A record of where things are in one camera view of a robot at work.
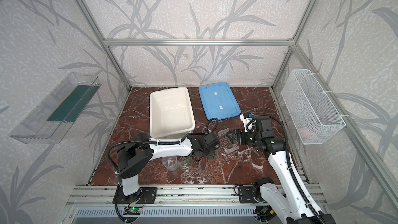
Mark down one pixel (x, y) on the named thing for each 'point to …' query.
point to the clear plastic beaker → (170, 163)
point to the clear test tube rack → (226, 143)
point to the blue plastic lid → (218, 101)
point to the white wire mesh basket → (314, 117)
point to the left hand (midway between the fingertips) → (214, 150)
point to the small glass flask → (185, 164)
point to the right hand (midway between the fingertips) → (234, 129)
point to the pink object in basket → (305, 132)
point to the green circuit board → (132, 211)
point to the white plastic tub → (171, 114)
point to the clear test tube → (226, 158)
